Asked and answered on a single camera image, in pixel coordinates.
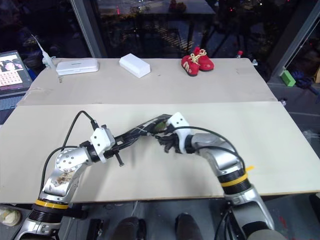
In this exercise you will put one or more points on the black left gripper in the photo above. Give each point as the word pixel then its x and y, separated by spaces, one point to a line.
pixel 115 150

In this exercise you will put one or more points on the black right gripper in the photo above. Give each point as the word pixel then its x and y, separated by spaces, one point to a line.
pixel 176 143

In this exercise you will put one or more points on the green highlighter pen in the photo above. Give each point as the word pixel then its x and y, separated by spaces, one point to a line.
pixel 160 125

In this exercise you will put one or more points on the black white-grid pencil case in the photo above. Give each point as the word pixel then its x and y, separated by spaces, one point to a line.
pixel 147 127

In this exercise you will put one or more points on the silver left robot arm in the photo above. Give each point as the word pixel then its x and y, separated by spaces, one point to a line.
pixel 65 162

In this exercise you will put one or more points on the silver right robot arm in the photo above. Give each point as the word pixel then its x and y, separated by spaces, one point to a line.
pixel 225 160

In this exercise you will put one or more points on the flat white plastic case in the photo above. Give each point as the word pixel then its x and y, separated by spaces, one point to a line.
pixel 77 66

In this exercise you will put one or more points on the open laptop computer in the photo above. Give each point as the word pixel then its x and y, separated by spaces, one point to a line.
pixel 12 72

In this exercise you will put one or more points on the beige cardboard sheet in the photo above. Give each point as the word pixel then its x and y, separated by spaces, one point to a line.
pixel 150 87

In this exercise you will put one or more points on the white rectangular box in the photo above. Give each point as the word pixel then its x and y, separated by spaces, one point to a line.
pixel 135 65

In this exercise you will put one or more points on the red shoe with yellow M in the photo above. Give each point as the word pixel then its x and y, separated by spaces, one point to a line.
pixel 189 66

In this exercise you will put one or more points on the red shoe with gold lace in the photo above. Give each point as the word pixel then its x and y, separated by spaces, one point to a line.
pixel 206 62

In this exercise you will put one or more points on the white pointed plastic tool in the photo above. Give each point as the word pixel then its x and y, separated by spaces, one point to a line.
pixel 45 56

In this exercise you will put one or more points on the green foam block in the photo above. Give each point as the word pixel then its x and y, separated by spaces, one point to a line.
pixel 288 78

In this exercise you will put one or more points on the cream crumpled lump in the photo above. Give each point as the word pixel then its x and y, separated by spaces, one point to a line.
pixel 9 217

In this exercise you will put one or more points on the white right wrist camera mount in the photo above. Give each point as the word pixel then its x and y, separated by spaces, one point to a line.
pixel 181 125

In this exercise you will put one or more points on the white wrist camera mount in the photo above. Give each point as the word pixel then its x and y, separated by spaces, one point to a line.
pixel 181 125
pixel 100 141

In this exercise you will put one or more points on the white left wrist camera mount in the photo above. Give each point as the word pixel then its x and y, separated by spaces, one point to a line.
pixel 100 141

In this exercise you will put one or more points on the grey metal window post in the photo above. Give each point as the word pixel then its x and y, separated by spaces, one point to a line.
pixel 87 27
pixel 295 40

